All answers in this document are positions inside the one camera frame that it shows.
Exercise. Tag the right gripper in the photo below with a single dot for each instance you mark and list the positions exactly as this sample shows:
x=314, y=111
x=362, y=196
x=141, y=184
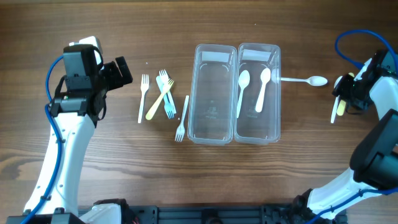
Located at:
x=340, y=89

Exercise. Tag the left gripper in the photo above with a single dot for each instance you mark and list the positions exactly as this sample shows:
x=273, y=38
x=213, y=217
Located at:
x=116, y=80

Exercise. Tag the yellow-green spoon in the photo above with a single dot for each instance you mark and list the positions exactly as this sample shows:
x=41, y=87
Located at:
x=340, y=105

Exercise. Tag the white spoon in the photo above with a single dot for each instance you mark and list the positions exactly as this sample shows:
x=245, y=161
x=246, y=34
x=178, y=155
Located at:
x=277, y=79
x=335, y=109
x=265, y=78

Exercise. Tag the white fork pile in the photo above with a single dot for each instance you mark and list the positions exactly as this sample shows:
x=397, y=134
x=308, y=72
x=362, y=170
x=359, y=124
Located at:
x=164, y=77

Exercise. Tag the white spoon top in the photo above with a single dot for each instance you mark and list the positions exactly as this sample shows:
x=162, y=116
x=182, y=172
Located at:
x=277, y=79

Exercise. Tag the yellow fork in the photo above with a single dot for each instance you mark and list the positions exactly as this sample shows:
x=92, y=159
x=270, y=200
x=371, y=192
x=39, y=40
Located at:
x=166, y=88

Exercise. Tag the light blue fork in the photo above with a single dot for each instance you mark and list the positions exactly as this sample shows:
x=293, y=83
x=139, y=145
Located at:
x=167, y=106

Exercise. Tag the clear plastic container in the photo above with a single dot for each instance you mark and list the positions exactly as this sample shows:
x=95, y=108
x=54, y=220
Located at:
x=213, y=95
x=252, y=127

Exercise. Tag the white spoon lone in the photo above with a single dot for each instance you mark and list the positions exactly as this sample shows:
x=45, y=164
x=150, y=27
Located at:
x=243, y=82

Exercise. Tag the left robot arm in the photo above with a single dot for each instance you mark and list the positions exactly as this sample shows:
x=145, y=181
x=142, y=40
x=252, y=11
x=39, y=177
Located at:
x=73, y=111

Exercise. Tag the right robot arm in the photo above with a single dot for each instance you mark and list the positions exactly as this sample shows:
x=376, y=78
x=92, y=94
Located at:
x=372, y=169

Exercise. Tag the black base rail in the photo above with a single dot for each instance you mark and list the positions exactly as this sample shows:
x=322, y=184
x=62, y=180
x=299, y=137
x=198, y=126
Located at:
x=118, y=211

